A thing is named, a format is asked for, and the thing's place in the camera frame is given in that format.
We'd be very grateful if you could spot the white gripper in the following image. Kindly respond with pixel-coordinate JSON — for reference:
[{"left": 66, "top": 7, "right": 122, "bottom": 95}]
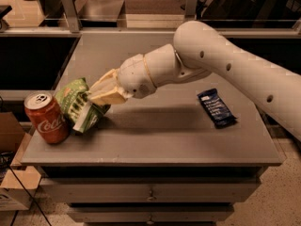
[{"left": 88, "top": 54, "right": 156, "bottom": 105}]

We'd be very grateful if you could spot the green jalapeno chip bag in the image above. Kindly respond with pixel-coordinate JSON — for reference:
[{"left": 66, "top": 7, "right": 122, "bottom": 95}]
[{"left": 55, "top": 78, "right": 110, "bottom": 134}]

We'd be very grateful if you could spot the red coke can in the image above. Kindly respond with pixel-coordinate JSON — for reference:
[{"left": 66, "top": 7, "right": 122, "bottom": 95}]
[{"left": 24, "top": 91, "right": 70, "bottom": 144}]

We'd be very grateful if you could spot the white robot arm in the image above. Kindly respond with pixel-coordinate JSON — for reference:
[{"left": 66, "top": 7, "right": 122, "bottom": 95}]
[{"left": 88, "top": 21, "right": 301, "bottom": 139}]

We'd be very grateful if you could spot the blue snack bar wrapper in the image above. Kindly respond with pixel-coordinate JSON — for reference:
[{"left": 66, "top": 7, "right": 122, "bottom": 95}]
[{"left": 198, "top": 89, "right": 236, "bottom": 128}]

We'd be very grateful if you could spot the upper grey drawer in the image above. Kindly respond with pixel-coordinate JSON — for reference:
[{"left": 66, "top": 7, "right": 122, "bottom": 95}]
[{"left": 40, "top": 178, "right": 260, "bottom": 203}]

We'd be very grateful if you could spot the grey drawer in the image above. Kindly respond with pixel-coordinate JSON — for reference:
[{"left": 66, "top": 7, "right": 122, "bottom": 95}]
[
  {"left": 68, "top": 204, "right": 233, "bottom": 223},
  {"left": 40, "top": 178, "right": 260, "bottom": 203}
]

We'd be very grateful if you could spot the lower grey drawer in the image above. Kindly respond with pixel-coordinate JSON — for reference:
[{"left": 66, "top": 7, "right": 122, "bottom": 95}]
[{"left": 68, "top": 204, "right": 233, "bottom": 223}]

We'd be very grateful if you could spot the cardboard box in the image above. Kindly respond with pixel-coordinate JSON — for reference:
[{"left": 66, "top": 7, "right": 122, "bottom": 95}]
[{"left": 0, "top": 112, "right": 41, "bottom": 211}]

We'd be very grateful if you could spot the left metal bracket post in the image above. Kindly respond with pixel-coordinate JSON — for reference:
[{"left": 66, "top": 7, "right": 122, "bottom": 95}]
[{"left": 61, "top": 0, "right": 81, "bottom": 33}]

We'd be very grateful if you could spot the metal bracket post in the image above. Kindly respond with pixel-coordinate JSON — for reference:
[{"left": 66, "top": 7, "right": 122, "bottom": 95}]
[
  {"left": 61, "top": 0, "right": 81, "bottom": 33},
  {"left": 183, "top": 0, "right": 198, "bottom": 22}
]

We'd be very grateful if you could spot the right metal bracket post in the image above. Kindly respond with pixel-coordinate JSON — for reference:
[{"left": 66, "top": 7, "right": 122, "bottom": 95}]
[{"left": 183, "top": 0, "right": 198, "bottom": 22}]

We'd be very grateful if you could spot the black cable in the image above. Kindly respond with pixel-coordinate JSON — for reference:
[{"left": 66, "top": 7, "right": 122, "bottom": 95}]
[{"left": 0, "top": 153, "right": 53, "bottom": 226}]

